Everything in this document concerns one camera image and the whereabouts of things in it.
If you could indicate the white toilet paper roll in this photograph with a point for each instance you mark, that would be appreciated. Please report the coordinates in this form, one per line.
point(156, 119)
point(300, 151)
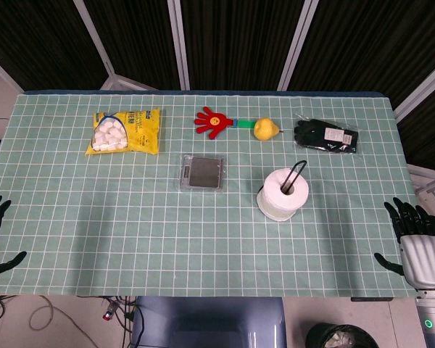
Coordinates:
point(275, 206)

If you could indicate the yellow marshmallow bag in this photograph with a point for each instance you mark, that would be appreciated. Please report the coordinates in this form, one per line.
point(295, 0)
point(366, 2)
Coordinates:
point(141, 134)

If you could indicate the red power plug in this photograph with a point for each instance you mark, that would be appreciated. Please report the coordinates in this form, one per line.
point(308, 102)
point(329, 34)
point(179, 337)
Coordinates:
point(108, 312)

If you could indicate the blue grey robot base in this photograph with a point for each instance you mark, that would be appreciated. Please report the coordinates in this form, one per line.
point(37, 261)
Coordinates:
point(210, 322)

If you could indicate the green white grid tablecloth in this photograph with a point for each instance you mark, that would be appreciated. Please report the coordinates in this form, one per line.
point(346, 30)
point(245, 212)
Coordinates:
point(210, 246)

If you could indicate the black trash bin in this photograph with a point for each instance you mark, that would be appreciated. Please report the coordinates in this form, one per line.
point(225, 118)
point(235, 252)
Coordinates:
point(340, 337)

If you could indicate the packaged black gloves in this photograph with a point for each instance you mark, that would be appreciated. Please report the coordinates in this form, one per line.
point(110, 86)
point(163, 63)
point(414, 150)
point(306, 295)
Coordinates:
point(311, 134)

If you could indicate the yellow pear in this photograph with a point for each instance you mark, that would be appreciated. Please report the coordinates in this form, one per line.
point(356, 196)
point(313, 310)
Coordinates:
point(264, 128)

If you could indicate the red hand clapper toy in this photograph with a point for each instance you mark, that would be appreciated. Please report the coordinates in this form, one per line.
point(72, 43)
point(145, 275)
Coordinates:
point(214, 123)

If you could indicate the scale in clear case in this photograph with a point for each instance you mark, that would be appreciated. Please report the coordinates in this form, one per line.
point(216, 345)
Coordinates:
point(202, 173)

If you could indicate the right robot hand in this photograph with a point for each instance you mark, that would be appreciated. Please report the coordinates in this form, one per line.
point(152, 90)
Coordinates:
point(424, 261)

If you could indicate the white metal rack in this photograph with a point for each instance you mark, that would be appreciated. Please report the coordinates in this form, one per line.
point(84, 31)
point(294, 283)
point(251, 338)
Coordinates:
point(429, 181)

